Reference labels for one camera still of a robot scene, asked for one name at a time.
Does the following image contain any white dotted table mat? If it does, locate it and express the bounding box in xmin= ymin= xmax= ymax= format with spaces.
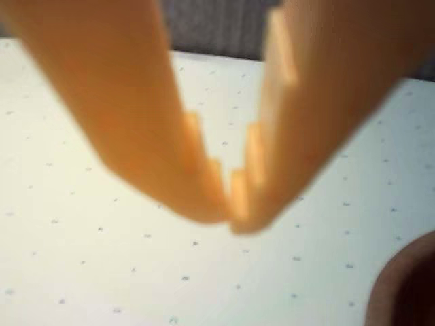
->
xmin=0 ymin=37 xmax=435 ymax=326

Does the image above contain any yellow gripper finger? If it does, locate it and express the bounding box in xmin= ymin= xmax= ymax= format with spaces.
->
xmin=0 ymin=0 xmax=228 ymax=224
xmin=230 ymin=0 xmax=435 ymax=234

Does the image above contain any round brown wooden bowl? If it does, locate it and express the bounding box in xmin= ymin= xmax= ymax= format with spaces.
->
xmin=364 ymin=230 xmax=435 ymax=326

